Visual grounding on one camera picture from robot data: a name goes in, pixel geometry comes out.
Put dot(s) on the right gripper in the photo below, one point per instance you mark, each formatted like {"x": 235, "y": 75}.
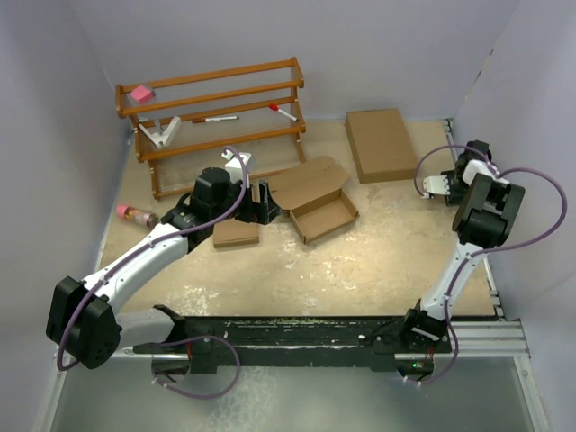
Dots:
{"x": 454, "y": 198}

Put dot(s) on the small pink capped bottle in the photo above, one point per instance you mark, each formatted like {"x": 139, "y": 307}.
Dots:
{"x": 134, "y": 215}

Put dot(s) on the small closed cardboard box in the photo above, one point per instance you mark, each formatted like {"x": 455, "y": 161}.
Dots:
{"x": 234, "y": 233}

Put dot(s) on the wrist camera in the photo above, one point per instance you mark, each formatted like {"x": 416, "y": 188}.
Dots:
{"x": 233, "y": 166}
{"x": 436, "y": 185}

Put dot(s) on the black capped white marker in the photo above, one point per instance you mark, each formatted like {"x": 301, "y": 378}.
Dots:
{"x": 231, "y": 118}

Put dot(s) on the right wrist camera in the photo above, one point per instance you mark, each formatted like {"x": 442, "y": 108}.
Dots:
{"x": 436, "y": 185}

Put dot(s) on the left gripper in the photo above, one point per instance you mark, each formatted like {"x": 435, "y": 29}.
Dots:
{"x": 260, "y": 212}

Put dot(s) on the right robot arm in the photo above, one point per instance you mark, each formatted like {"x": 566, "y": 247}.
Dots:
{"x": 487, "y": 208}

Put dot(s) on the large closed cardboard box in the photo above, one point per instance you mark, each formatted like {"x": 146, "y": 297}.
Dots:
{"x": 381, "y": 146}

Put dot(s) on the red capped marker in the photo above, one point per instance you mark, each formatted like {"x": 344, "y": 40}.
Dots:
{"x": 276, "y": 108}

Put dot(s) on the wooden rack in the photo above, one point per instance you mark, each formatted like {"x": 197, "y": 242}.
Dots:
{"x": 273, "y": 140}

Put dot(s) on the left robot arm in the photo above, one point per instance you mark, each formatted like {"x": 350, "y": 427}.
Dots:
{"x": 83, "y": 317}

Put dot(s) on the white eraser brush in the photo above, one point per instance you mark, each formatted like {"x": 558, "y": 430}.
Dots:
{"x": 162, "y": 136}

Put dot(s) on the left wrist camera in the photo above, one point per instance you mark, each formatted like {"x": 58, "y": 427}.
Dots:
{"x": 233, "y": 166}

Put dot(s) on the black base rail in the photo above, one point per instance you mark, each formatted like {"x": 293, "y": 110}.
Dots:
{"x": 200, "y": 344}

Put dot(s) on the pink eraser block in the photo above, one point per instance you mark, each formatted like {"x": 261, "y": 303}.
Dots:
{"x": 142, "y": 94}

